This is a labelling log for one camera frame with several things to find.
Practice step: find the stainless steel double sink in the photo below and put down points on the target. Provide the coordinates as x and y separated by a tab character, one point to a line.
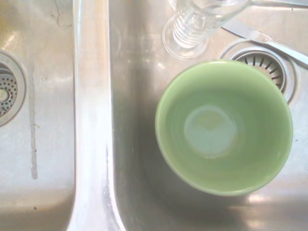
91	96

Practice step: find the green ceramic bowl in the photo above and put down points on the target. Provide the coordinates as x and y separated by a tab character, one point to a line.
223	127

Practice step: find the clear drinking glass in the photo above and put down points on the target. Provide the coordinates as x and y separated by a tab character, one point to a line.
192	26

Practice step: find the silver table knife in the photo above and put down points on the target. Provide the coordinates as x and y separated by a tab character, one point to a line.
245	32

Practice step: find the slotted sink drain strainer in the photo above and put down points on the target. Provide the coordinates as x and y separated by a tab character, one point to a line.
276	72

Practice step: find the perforated sink drain strainer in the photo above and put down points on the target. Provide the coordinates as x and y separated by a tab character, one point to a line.
7	96

